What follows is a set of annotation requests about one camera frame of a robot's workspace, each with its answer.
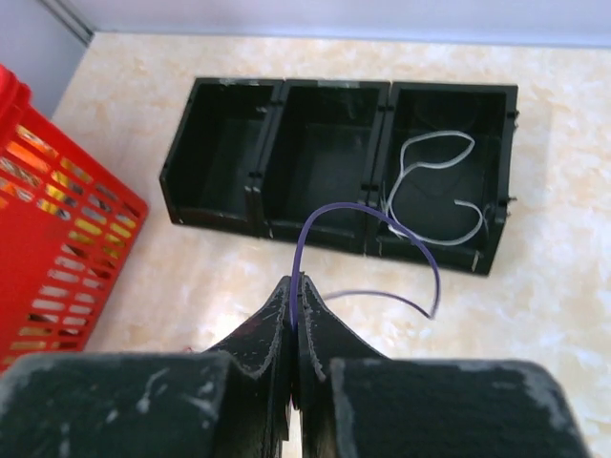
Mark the red plastic basket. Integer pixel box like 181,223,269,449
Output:
1,68,148,370

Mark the purple wire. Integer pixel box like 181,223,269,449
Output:
289,202,443,335

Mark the white wire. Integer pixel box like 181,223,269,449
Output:
381,164,493,248
399,131,476,178

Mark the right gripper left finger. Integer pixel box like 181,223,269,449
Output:
1,278,291,457

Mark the black three-compartment tray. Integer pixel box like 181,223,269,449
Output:
159,77,518,276

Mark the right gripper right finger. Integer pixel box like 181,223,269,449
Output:
297,277,589,457

